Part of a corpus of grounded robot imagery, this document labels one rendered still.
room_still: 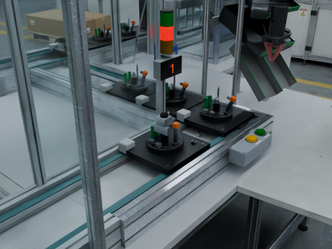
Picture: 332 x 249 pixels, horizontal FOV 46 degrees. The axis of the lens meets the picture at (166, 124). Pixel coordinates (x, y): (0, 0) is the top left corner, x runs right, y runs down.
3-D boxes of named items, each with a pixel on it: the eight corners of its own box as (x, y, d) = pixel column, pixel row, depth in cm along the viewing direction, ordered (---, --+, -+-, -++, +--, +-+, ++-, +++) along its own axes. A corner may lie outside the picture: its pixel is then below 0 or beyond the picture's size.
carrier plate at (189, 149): (210, 147, 145) (210, 142, 144) (168, 175, 129) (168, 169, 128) (161, 128, 159) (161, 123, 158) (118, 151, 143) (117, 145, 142)
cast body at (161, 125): (175, 132, 140) (175, 114, 137) (167, 136, 137) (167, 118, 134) (157, 125, 145) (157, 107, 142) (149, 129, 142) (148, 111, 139)
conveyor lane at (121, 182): (253, 136, 172) (255, 115, 168) (110, 238, 115) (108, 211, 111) (200, 117, 189) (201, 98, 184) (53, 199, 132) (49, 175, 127)
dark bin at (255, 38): (278, 52, 173) (286, 38, 168) (259, 58, 166) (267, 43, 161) (236, 16, 186) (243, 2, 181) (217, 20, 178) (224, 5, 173)
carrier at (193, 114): (254, 117, 168) (257, 90, 163) (224, 137, 152) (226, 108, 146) (208, 103, 182) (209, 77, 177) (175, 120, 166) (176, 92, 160)
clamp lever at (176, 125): (179, 142, 139) (180, 122, 135) (176, 144, 137) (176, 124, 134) (171, 138, 141) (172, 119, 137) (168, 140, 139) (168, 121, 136)
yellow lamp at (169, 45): (176, 52, 147) (176, 39, 145) (167, 55, 144) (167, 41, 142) (165, 49, 150) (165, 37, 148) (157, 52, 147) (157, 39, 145)
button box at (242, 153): (270, 146, 156) (272, 132, 153) (243, 168, 142) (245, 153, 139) (255, 141, 160) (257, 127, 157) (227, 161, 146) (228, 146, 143)
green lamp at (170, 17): (176, 25, 143) (176, 11, 141) (167, 27, 139) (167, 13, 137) (165, 23, 146) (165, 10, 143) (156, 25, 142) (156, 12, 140)
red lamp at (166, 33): (176, 39, 145) (176, 25, 143) (167, 41, 142) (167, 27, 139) (165, 36, 148) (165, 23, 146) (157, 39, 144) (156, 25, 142)
